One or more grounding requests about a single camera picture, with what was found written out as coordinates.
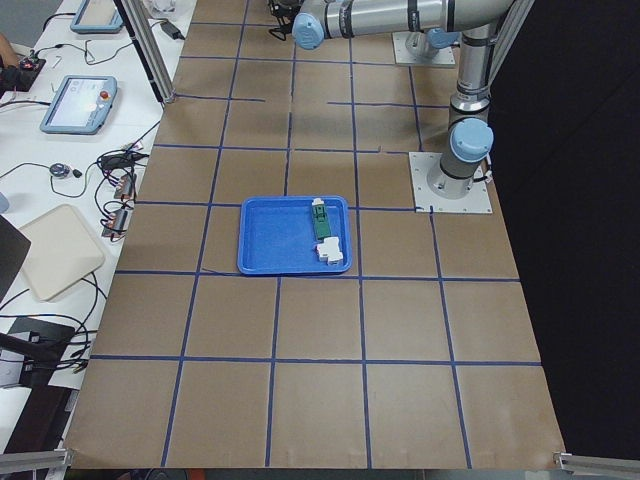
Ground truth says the black box with red button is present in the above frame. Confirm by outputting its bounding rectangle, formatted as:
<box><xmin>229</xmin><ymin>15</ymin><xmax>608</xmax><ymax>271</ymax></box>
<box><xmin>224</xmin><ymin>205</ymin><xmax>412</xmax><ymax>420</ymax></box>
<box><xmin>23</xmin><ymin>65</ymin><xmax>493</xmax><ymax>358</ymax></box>
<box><xmin>1</xmin><ymin>57</ymin><xmax>46</xmax><ymax>93</ymax></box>

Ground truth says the white circuit breaker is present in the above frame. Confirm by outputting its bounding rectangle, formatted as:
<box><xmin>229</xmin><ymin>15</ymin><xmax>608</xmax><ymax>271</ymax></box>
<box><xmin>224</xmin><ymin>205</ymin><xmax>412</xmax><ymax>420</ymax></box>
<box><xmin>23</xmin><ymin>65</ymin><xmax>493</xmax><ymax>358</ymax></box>
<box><xmin>315</xmin><ymin>236</ymin><xmax>344</xmax><ymax>265</ymax></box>

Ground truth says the green terminal block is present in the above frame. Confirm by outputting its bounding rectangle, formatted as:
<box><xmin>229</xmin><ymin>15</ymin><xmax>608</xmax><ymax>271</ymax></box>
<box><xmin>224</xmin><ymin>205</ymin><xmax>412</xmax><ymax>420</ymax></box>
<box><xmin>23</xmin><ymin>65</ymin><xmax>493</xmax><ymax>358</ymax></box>
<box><xmin>311</xmin><ymin>198</ymin><xmax>332</xmax><ymax>241</ymax></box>

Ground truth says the blue plastic tray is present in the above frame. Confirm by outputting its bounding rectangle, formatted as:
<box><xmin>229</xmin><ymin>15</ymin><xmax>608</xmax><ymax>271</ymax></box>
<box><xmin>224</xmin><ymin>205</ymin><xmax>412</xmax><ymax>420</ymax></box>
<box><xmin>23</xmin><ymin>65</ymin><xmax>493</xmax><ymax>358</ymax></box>
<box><xmin>237</xmin><ymin>195</ymin><xmax>353</xmax><ymax>276</ymax></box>

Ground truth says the upper small circuit board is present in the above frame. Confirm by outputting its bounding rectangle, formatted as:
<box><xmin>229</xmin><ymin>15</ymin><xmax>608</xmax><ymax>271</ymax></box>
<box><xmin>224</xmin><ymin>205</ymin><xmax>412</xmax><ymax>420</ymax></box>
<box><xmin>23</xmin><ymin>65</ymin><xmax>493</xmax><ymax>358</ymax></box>
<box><xmin>114</xmin><ymin>172</ymin><xmax>137</xmax><ymax>200</ymax></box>

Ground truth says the small circuit board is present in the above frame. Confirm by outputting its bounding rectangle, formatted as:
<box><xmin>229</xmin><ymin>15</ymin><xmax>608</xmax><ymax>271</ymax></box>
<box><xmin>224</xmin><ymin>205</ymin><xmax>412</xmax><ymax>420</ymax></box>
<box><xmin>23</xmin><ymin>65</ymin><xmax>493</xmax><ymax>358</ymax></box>
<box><xmin>114</xmin><ymin>172</ymin><xmax>137</xmax><ymax>200</ymax></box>
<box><xmin>101</xmin><ymin>208</ymin><xmax>130</xmax><ymax>241</ymax></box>

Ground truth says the lower small circuit board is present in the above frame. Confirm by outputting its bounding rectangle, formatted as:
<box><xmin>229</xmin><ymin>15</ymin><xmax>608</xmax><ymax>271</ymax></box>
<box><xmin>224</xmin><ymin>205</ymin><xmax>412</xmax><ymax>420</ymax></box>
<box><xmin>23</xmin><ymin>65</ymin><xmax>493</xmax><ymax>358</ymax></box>
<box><xmin>101</xmin><ymin>208</ymin><xmax>130</xmax><ymax>241</ymax></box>

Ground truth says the beige plastic tray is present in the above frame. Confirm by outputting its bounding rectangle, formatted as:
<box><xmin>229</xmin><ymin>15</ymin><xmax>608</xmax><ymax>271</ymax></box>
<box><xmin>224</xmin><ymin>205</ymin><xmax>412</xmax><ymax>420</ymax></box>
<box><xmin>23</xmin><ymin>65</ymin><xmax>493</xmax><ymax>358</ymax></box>
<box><xmin>19</xmin><ymin>204</ymin><xmax>105</xmax><ymax>301</ymax></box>

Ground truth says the black power adapter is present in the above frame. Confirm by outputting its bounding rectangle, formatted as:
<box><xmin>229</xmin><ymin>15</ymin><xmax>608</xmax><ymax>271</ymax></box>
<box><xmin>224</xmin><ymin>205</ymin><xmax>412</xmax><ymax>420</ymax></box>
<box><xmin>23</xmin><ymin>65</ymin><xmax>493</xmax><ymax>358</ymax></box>
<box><xmin>160</xmin><ymin>20</ymin><xmax>185</xmax><ymax>40</ymax></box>

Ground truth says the round silver puck device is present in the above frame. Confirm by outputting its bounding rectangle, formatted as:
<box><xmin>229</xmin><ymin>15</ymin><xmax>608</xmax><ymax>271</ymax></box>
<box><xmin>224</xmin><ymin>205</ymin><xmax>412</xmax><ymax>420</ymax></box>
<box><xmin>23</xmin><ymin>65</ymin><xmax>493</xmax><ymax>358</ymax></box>
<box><xmin>49</xmin><ymin>162</ymin><xmax>71</xmax><ymax>179</ymax></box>

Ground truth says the near blue teach pendant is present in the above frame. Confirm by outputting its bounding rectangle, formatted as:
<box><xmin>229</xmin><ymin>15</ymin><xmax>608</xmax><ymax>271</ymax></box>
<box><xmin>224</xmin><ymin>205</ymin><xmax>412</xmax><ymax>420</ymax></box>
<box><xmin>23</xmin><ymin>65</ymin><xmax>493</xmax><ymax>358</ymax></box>
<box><xmin>40</xmin><ymin>75</ymin><xmax>118</xmax><ymax>135</ymax></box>

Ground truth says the blue teach pendant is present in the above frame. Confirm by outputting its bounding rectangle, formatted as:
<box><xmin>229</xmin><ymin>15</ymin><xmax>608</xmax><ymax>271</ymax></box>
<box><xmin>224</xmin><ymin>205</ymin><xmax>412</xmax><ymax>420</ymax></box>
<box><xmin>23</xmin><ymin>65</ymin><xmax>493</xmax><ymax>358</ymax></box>
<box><xmin>40</xmin><ymin>75</ymin><xmax>118</xmax><ymax>135</ymax></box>
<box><xmin>70</xmin><ymin>0</ymin><xmax>123</xmax><ymax>34</ymax></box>

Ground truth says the far blue teach pendant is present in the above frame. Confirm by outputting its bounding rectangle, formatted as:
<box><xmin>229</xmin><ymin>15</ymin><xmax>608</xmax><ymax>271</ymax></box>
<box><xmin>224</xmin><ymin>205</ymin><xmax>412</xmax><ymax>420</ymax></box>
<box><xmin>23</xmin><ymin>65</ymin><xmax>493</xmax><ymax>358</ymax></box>
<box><xmin>70</xmin><ymin>0</ymin><xmax>123</xmax><ymax>34</ymax></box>

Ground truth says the aluminium frame post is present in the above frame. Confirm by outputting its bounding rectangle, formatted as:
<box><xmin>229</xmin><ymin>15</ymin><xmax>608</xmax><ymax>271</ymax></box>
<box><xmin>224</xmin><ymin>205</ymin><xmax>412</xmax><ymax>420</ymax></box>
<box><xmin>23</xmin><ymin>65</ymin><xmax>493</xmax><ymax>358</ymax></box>
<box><xmin>114</xmin><ymin>0</ymin><xmax>175</xmax><ymax>105</ymax></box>

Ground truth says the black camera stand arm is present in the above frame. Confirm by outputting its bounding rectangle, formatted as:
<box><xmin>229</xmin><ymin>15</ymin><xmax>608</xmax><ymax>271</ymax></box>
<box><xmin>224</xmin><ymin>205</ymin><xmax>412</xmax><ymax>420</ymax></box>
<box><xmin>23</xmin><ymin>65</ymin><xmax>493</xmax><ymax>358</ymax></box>
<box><xmin>1</xmin><ymin>333</ymin><xmax>61</xmax><ymax>365</ymax></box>

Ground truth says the left aluminium corner bracket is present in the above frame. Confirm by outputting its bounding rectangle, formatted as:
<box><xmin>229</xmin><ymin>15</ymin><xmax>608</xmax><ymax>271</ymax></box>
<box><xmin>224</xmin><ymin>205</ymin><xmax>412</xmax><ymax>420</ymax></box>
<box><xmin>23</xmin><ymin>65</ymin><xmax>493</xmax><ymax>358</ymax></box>
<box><xmin>1</xmin><ymin>449</ymin><xmax>75</xmax><ymax>475</ymax></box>

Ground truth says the aluminium corner bracket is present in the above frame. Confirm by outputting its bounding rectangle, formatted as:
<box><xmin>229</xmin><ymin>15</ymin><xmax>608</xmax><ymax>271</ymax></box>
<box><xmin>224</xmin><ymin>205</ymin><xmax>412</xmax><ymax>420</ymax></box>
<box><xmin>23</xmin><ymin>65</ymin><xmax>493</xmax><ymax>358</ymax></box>
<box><xmin>1</xmin><ymin>449</ymin><xmax>75</xmax><ymax>475</ymax></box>
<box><xmin>553</xmin><ymin>452</ymin><xmax>640</xmax><ymax>479</ymax></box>

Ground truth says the right aluminium corner bracket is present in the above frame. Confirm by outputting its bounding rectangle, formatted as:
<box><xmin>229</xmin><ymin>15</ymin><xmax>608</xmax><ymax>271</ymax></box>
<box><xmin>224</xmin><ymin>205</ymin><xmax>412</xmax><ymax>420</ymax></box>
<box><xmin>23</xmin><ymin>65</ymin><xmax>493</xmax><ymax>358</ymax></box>
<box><xmin>553</xmin><ymin>452</ymin><xmax>640</xmax><ymax>479</ymax></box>

